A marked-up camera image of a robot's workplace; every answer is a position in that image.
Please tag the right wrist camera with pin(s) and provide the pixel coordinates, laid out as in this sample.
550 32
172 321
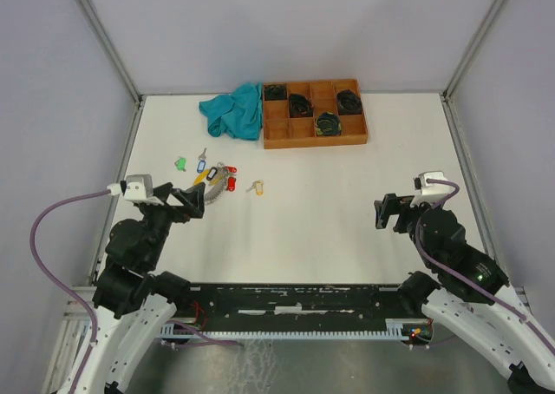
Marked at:
430 185

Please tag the yellow tag key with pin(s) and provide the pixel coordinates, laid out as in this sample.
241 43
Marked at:
257 187

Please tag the green tag key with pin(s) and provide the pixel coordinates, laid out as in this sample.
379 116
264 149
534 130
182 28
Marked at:
180 164

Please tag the wooden compartment tray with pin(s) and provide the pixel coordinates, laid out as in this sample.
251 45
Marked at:
281 131

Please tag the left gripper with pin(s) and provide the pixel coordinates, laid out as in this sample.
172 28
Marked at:
192 197

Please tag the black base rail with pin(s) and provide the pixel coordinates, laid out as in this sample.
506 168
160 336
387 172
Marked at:
296 307

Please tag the teal cloth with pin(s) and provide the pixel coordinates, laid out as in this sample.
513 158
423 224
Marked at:
238 114

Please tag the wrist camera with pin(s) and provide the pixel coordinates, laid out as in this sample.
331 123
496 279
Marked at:
430 185
136 188

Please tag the white cable duct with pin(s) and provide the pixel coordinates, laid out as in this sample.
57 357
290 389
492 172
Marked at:
393 332

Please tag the blue tag key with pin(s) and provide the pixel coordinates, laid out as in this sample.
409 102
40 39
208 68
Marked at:
201 166

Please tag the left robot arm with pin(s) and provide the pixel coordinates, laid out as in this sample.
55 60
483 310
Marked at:
130 303

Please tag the rolled black orange sock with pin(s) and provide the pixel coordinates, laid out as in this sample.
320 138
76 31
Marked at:
300 106

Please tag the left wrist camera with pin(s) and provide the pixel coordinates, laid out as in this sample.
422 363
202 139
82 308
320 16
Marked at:
136 188

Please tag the rolled dark sock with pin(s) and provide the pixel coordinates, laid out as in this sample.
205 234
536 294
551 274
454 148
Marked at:
275 92

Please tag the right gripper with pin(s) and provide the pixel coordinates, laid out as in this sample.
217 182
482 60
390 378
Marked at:
394 204

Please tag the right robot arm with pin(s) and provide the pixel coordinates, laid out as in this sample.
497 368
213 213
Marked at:
467 292

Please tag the black tag key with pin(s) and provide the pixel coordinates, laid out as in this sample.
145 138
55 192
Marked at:
212 173

